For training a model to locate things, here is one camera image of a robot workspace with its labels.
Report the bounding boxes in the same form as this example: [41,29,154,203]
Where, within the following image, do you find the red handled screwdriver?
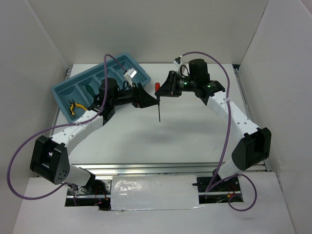
[155,82,161,122]

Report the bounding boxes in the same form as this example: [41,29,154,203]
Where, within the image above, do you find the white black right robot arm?
[155,59,272,191]

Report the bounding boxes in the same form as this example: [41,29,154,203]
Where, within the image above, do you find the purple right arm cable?
[181,51,258,212]

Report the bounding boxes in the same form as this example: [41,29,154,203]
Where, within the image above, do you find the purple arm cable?
[181,51,258,212]
[6,53,129,208]

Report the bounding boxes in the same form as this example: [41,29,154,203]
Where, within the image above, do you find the green handled screwdriver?
[85,84,96,98]

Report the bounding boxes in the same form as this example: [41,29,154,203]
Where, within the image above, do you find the yellow black needle-nose pliers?
[68,99,87,116]

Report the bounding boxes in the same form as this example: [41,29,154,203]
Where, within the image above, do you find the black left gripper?
[111,83,159,109]

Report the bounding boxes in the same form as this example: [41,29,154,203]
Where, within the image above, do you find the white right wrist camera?
[173,56,187,75]

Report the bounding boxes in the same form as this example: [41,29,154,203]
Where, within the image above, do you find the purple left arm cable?
[6,53,129,208]

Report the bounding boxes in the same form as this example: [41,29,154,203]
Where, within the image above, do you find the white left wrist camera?
[123,68,137,86]

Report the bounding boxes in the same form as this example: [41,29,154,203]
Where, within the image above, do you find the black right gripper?
[155,70,197,98]

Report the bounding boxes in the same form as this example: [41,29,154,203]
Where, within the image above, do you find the teal compartment tray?
[52,53,151,123]

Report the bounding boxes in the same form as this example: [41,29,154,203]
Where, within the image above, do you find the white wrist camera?
[123,68,137,86]
[173,56,187,75]

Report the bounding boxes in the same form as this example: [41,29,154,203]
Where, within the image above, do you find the aluminium table frame rail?
[38,63,273,177]

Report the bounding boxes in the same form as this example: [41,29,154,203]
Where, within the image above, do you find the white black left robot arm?
[30,78,159,195]

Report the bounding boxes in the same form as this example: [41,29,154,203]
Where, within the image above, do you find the white front cover board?
[111,175,199,211]

